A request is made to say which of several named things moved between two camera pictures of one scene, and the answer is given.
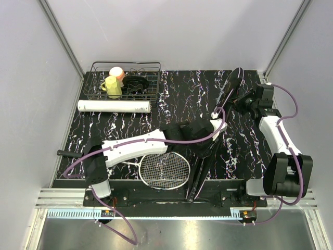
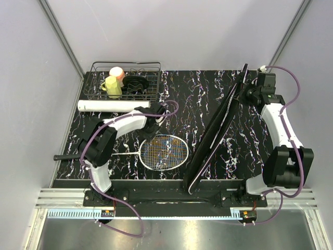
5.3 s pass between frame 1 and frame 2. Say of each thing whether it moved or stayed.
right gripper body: moved
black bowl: stayed
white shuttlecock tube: stayed
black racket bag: moved
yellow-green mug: stayed
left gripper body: moved
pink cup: stayed
